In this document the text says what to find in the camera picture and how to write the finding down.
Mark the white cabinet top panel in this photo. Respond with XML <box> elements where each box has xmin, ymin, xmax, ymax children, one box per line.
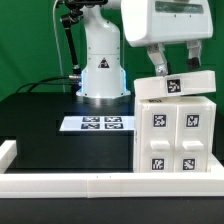
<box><xmin>174</xmin><ymin>97</ymin><xmax>210</xmax><ymax>172</ymax></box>

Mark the white U-shaped frame border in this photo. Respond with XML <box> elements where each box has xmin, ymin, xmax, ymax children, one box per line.
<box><xmin>0</xmin><ymin>139</ymin><xmax>224</xmax><ymax>200</ymax></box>

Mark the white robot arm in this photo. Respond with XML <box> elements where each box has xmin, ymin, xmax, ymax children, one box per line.
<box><xmin>78</xmin><ymin>0</ymin><xmax>213</xmax><ymax>101</ymax></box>

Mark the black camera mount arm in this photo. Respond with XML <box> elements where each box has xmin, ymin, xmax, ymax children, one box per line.
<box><xmin>59</xmin><ymin>0</ymin><xmax>108</xmax><ymax>76</ymax></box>

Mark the small white tagged cube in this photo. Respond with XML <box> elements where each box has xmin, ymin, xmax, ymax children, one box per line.
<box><xmin>134</xmin><ymin>70</ymin><xmax>216</xmax><ymax>99</ymax></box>

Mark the white base tag plate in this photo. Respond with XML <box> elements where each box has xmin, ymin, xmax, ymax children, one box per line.
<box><xmin>60</xmin><ymin>116</ymin><xmax>134</xmax><ymax>132</ymax></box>

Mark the black cable bundle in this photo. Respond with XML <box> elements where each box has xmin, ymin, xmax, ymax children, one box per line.
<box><xmin>16</xmin><ymin>75</ymin><xmax>83</xmax><ymax>94</ymax></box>

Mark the white cabinet door panel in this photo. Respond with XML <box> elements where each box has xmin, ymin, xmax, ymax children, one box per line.
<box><xmin>140</xmin><ymin>103</ymin><xmax>176</xmax><ymax>172</ymax></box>

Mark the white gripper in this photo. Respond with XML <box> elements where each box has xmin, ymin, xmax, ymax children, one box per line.
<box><xmin>121</xmin><ymin>0</ymin><xmax>213</xmax><ymax>76</ymax></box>

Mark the white cabinet box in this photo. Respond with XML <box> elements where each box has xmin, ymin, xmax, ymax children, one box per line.
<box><xmin>133</xmin><ymin>96</ymin><xmax>216</xmax><ymax>173</ymax></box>

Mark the grey hanging cable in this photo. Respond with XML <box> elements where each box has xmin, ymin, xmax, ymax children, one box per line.
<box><xmin>52</xmin><ymin>0</ymin><xmax>67</xmax><ymax>93</ymax></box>

